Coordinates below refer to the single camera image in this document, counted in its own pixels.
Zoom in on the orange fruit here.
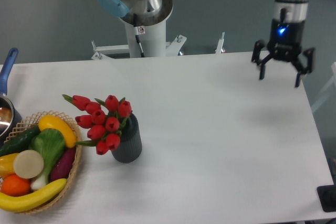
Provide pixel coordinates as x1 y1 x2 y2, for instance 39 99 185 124
1 174 30 197

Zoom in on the beige round slice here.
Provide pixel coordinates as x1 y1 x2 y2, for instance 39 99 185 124
13 150 44 179

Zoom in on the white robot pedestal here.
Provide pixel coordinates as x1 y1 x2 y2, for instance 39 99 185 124
123 21 166 58

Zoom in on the purple sweet potato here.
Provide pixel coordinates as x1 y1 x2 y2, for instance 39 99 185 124
50 148 76 182

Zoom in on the green bok choy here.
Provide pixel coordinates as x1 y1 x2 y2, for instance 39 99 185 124
29 129 65 191

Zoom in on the red tulip bouquet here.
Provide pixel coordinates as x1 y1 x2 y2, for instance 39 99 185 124
63 94 132 155

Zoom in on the dark grey ribbed vase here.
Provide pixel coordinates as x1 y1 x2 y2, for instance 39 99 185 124
111 114 142 163

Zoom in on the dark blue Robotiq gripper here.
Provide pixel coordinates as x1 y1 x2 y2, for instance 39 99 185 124
250 18 316 88

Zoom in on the dark green cucumber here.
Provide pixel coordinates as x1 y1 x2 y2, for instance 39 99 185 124
1 125 40 156

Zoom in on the yellow bell pepper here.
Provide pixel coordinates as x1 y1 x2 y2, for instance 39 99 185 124
0 153 18 178

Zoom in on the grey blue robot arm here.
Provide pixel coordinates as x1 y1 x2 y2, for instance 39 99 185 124
97 0 315 86

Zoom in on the white mounting bracket frame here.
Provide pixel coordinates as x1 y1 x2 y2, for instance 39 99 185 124
91 32 226 60

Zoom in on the blue handled saucepan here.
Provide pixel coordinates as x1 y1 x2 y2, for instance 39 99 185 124
1 48 22 146

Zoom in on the woven wicker basket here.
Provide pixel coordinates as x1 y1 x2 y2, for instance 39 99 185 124
1 111 82 214

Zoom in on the black device at edge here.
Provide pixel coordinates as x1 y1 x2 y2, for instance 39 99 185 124
317 185 335 212

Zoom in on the yellow banana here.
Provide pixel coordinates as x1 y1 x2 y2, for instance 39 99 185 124
1 178 67 213

